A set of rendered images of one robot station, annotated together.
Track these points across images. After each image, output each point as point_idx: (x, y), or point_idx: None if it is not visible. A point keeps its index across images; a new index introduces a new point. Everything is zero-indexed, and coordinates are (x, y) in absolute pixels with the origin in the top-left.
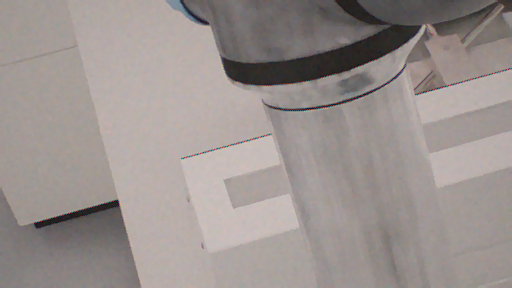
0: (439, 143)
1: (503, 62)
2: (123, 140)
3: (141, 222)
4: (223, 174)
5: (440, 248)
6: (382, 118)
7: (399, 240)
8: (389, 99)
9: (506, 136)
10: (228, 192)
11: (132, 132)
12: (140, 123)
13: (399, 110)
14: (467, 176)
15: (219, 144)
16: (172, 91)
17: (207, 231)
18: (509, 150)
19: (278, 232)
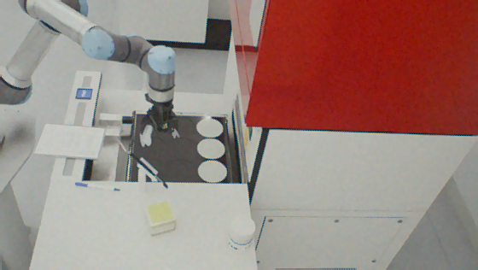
0: (79, 108)
1: (110, 149)
2: (136, 93)
3: (113, 91)
4: (93, 76)
5: (24, 48)
6: (35, 24)
7: (25, 38)
8: (37, 24)
9: (73, 118)
10: (89, 76)
11: (138, 95)
12: (140, 96)
13: (36, 26)
14: (67, 108)
15: (126, 108)
16: (147, 103)
17: (81, 71)
18: (69, 117)
19: (74, 79)
